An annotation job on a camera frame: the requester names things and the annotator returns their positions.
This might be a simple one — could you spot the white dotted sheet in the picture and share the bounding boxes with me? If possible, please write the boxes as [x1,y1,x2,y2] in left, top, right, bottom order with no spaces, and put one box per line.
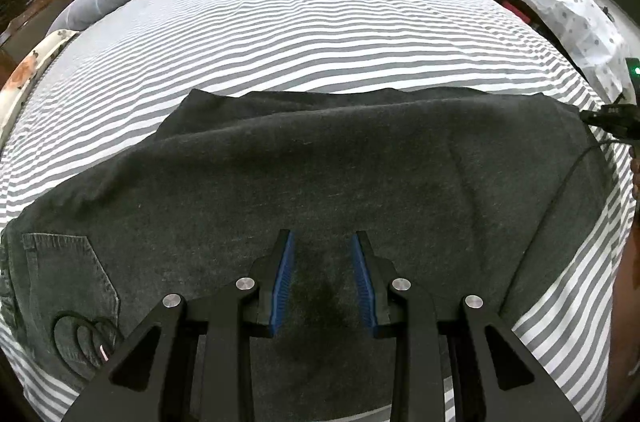
[515,0,636,103]

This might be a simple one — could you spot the dark grey denim pants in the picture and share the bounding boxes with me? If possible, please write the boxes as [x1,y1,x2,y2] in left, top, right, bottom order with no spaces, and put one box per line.
[0,86,618,422]

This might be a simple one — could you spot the floral pillow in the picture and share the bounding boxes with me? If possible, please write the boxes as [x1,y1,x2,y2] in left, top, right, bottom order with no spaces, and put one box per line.
[0,30,81,138]

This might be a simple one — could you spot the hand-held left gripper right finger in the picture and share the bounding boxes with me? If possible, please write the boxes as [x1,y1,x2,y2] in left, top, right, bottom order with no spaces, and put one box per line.
[351,231,583,422]

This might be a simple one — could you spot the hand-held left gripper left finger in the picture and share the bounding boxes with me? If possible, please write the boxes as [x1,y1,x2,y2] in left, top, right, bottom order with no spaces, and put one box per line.
[60,229,296,422]

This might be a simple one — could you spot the grey white striped bed sheet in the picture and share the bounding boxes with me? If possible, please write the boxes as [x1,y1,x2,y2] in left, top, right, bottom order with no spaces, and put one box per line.
[0,0,638,422]

